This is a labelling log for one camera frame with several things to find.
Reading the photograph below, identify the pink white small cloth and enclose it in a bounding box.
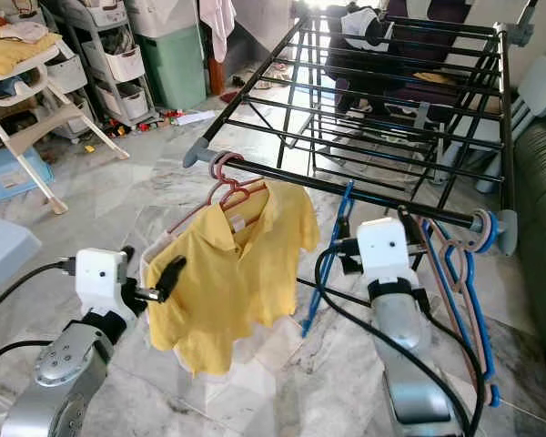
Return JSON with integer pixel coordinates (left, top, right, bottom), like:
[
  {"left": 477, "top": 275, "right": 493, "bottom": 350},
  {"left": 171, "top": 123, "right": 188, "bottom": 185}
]
[{"left": 0, "top": 21, "right": 48, "bottom": 44}]

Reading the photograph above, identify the white drawer cart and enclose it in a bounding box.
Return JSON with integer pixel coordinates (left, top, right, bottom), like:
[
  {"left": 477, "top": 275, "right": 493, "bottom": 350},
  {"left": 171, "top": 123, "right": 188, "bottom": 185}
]
[{"left": 59, "top": 0, "right": 156, "bottom": 119}]

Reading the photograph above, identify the black clothes drying rack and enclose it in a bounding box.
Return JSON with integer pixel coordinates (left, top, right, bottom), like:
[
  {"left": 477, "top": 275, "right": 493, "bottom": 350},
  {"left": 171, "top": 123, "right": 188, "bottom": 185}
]
[{"left": 184, "top": 0, "right": 538, "bottom": 258}]

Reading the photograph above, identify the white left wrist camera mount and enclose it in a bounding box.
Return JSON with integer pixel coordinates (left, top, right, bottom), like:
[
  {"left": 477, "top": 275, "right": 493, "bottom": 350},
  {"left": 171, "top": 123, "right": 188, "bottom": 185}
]
[{"left": 75, "top": 248, "right": 136, "bottom": 315}]

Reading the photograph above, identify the dark upholstered chair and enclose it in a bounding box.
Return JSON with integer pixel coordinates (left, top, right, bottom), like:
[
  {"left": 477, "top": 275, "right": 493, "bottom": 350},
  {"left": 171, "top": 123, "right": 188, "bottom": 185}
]
[{"left": 328, "top": 0, "right": 474, "bottom": 115}]

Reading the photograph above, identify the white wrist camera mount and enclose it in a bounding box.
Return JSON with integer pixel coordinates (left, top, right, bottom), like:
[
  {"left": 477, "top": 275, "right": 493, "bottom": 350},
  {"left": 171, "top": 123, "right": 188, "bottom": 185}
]
[
  {"left": 357, "top": 217, "right": 415, "bottom": 285},
  {"left": 75, "top": 248, "right": 136, "bottom": 315}
]

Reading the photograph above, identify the white hanging cloth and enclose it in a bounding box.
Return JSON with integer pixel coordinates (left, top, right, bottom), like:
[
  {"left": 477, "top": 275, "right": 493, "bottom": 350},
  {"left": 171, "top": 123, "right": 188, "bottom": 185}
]
[{"left": 198, "top": 0, "right": 233, "bottom": 63}]

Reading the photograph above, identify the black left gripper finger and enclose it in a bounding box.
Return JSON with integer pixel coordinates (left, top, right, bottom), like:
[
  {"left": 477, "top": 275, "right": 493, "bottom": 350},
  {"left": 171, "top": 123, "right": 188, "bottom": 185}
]
[{"left": 153, "top": 255, "right": 186, "bottom": 303}]

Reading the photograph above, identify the yellow cushion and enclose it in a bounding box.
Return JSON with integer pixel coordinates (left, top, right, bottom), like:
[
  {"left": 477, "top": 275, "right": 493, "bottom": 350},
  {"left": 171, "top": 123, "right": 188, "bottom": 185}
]
[{"left": 0, "top": 25, "right": 69, "bottom": 76}]

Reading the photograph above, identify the light blue folding table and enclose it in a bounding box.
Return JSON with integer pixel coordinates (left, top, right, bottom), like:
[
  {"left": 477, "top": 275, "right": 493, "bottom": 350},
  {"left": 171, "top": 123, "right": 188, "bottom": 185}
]
[{"left": 0, "top": 211, "right": 42, "bottom": 320}]

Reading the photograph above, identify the light blue storage box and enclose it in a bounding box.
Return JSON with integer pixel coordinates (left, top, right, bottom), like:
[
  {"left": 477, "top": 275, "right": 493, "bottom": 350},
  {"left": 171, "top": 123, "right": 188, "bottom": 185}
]
[{"left": 0, "top": 146, "right": 56, "bottom": 201}]

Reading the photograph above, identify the reddish plastic hanger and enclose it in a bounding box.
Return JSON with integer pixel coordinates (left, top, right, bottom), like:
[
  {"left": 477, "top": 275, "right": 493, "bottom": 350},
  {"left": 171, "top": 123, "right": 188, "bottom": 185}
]
[{"left": 218, "top": 173, "right": 265, "bottom": 210}]

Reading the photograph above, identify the grey plastic chair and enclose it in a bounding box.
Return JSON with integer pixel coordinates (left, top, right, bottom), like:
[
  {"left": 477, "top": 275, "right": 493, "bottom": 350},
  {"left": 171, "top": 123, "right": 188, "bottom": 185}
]
[{"left": 437, "top": 55, "right": 546, "bottom": 194}]

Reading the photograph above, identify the white baby high chair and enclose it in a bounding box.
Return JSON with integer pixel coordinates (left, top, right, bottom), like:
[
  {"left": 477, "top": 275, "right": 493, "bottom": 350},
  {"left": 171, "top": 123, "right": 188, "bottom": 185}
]
[{"left": 0, "top": 23, "right": 128, "bottom": 215}]

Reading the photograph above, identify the white paper sheet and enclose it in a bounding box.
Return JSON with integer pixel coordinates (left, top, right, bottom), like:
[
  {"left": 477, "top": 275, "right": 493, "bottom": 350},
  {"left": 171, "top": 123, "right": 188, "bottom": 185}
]
[{"left": 173, "top": 109, "right": 217, "bottom": 126}]

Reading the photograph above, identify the yellow polo shirt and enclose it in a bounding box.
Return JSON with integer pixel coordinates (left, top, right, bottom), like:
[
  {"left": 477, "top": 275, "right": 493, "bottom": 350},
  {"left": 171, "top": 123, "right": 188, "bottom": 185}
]
[{"left": 147, "top": 178, "right": 321, "bottom": 376}]

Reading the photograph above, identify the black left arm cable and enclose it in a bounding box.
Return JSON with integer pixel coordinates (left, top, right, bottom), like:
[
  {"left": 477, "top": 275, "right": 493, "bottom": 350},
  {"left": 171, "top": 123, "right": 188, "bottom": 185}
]
[{"left": 0, "top": 258, "right": 81, "bottom": 429}]

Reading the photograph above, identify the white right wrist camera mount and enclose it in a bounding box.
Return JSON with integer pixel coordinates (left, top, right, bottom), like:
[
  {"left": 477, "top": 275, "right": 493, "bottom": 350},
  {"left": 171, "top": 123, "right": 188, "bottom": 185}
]
[{"left": 357, "top": 217, "right": 415, "bottom": 285}]

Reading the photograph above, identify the dark green sofa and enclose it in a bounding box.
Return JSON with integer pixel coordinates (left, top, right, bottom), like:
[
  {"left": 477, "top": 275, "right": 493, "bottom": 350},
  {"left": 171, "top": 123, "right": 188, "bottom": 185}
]
[{"left": 514, "top": 91, "right": 546, "bottom": 401}]

